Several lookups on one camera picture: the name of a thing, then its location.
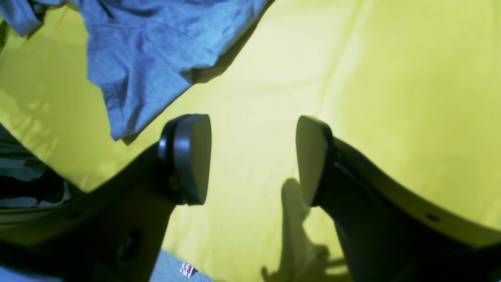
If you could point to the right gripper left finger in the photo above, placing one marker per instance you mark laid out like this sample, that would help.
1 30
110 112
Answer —
113 233

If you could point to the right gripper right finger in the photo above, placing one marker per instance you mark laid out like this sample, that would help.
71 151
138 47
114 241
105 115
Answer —
387 232

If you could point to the grey t-shirt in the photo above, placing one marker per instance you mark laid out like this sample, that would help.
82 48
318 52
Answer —
142 53

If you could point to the yellow table cloth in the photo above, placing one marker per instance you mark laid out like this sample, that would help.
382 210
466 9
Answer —
413 84

